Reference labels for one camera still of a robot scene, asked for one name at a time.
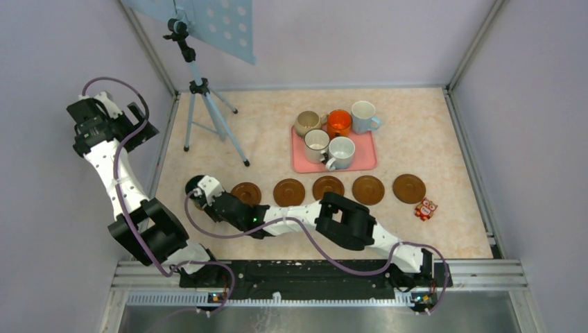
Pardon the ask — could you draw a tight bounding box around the dark wooden coaster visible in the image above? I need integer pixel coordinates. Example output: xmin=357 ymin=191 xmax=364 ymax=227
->
xmin=273 ymin=178 xmax=306 ymax=207
xmin=312 ymin=176 xmax=345 ymax=200
xmin=392 ymin=173 xmax=426 ymax=204
xmin=231 ymin=182 xmax=262 ymax=206
xmin=352 ymin=176 xmax=386 ymax=205

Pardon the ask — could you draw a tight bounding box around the dark green mug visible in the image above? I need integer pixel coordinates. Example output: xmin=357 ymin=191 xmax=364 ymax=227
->
xmin=184 ymin=175 xmax=204 ymax=194

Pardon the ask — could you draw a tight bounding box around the light wooden coaster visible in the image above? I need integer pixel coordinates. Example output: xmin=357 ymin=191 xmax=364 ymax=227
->
xmin=192 ymin=200 xmax=204 ymax=211

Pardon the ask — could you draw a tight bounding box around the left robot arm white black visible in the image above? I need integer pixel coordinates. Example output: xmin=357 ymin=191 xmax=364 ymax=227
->
xmin=67 ymin=92 xmax=223 ymax=287

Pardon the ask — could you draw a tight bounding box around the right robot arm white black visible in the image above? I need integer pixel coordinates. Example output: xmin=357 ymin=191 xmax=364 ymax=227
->
xmin=187 ymin=189 xmax=435 ymax=286

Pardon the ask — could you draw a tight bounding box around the blue tripod stand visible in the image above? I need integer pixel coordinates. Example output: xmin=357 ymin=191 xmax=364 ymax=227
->
xmin=163 ymin=19 xmax=250 ymax=167

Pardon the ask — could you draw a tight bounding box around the white mug dark rim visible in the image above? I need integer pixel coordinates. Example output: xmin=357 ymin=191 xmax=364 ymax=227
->
xmin=304 ymin=129 xmax=330 ymax=164

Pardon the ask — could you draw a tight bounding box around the beige mug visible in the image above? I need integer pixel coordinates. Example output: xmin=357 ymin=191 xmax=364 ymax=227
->
xmin=293 ymin=110 xmax=328 ymax=138

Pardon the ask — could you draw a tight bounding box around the white mug front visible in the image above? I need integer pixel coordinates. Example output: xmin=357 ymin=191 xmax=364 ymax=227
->
xmin=325 ymin=137 xmax=356 ymax=171

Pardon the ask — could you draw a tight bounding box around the blue perforated board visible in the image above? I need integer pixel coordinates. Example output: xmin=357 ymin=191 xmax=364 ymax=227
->
xmin=123 ymin=0 xmax=257 ymax=65

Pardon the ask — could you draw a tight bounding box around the orange glass mug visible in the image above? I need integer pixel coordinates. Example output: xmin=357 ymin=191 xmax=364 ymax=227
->
xmin=327 ymin=110 xmax=352 ymax=139

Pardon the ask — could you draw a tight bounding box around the pink tray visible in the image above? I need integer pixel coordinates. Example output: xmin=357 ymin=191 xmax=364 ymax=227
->
xmin=291 ymin=126 xmax=378 ymax=173

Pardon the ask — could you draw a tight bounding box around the light blue mug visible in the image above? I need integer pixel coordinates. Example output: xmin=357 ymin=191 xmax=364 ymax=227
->
xmin=351 ymin=101 xmax=381 ymax=135

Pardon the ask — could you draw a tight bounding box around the red owl figurine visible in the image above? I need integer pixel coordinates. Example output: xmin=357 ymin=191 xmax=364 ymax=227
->
xmin=414 ymin=198 xmax=438 ymax=221

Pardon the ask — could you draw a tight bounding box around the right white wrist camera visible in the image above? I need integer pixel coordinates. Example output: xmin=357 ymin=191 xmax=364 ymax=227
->
xmin=194 ymin=176 xmax=226 ymax=207

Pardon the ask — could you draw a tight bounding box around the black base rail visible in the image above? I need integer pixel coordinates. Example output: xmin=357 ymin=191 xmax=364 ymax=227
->
xmin=177 ymin=260 xmax=453 ymax=302

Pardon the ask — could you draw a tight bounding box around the white cable duct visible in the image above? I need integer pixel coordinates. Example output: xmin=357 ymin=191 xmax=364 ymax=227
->
xmin=126 ymin=291 xmax=414 ymax=307

